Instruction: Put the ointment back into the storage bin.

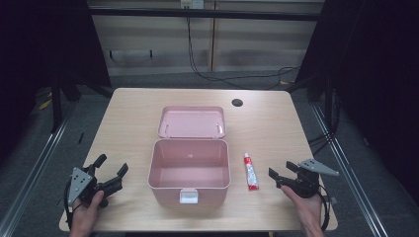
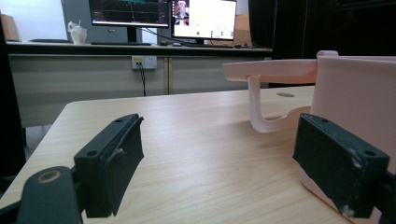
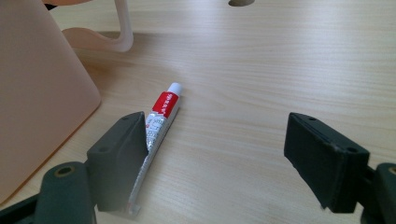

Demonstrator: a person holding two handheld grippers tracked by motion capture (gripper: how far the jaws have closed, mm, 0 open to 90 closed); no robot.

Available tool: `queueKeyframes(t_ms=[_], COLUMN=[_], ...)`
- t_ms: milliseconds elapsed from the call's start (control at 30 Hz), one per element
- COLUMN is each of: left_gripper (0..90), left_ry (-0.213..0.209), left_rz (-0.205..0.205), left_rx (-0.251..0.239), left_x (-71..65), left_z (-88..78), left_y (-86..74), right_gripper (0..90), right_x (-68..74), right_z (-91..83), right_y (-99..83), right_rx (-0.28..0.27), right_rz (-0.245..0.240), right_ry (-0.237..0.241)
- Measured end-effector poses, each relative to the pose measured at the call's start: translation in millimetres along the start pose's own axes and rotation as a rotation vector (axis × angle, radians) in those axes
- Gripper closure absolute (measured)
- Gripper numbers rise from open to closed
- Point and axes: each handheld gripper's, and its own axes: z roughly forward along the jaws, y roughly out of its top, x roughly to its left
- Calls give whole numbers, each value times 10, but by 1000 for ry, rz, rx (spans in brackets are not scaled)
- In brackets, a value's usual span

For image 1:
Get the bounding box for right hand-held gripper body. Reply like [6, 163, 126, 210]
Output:
[289, 158, 340, 199]

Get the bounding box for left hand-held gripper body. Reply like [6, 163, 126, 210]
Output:
[66, 165, 110, 208]

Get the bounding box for white and red tube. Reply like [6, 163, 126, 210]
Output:
[243, 152, 260, 192]

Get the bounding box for pink plastic storage box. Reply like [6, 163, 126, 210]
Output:
[147, 105, 231, 208]

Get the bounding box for person's right hand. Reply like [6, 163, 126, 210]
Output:
[280, 185, 324, 230]

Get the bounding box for person's left hand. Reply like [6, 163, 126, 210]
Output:
[69, 190, 106, 232]

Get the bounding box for black metal stand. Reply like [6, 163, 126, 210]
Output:
[49, 77, 64, 133]
[323, 74, 334, 132]

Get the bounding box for yellow floor tape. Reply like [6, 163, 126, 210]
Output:
[38, 98, 53, 112]

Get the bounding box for black curtain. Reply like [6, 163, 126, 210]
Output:
[0, 0, 113, 166]
[294, 0, 419, 206]

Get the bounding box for black horizontal metal bar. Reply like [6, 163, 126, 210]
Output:
[88, 7, 325, 23]

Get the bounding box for left hand-held gripper black cable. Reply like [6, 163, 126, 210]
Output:
[63, 180, 74, 231]

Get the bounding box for hand-held gripper black cable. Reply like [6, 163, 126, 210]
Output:
[63, 180, 74, 231]
[316, 183, 332, 232]

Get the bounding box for right hand-held gripper black cable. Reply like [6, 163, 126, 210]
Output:
[316, 183, 332, 232]

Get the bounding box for black floor cables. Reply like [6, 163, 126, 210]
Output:
[307, 130, 335, 156]

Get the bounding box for silver floor rail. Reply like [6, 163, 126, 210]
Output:
[310, 103, 391, 237]
[0, 119, 71, 237]

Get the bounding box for black wall cable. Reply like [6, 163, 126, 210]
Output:
[186, 17, 301, 91]

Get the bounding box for white wall power outlet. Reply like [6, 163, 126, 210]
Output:
[180, 0, 205, 10]

